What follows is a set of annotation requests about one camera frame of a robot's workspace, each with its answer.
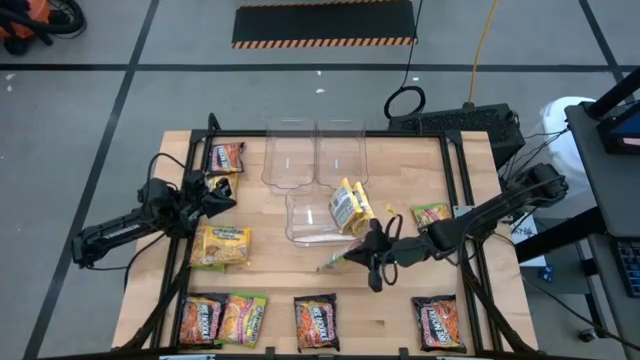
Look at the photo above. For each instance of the white bagged trash bin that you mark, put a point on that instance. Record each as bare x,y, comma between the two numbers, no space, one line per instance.
570,130

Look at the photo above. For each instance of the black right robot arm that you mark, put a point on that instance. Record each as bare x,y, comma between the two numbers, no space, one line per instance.
500,207

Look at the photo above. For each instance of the white paper sheet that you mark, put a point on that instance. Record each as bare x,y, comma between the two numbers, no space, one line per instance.
525,235

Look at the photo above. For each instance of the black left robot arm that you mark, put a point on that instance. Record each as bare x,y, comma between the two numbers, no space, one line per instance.
120,227

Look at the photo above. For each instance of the grey side desk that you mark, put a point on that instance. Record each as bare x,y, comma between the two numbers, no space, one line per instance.
600,200

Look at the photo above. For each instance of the red packet bottom left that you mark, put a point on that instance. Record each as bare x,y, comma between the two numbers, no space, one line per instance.
200,320

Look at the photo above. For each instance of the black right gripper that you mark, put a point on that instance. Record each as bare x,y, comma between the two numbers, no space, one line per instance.
405,250

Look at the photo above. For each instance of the black keyboard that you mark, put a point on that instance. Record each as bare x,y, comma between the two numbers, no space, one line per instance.
631,270

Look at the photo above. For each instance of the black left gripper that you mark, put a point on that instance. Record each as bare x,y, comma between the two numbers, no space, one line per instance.
196,197

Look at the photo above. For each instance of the black metal table frame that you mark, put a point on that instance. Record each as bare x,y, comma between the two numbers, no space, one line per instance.
325,134

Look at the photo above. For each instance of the small dark floor box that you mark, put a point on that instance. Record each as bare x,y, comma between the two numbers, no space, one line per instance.
545,273

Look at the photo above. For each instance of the orange shop vacuum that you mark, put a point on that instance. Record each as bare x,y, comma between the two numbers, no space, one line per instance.
30,12

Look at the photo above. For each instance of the silver metal bracket plate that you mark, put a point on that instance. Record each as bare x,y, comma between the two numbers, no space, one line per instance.
461,211

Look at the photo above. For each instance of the black hazard striped floor mat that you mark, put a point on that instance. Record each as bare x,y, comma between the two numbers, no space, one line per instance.
325,22

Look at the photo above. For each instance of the clear plastic bin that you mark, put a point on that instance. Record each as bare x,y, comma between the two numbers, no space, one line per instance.
340,150
305,220
288,165

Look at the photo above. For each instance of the black monitor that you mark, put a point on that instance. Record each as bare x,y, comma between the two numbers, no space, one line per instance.
620,135

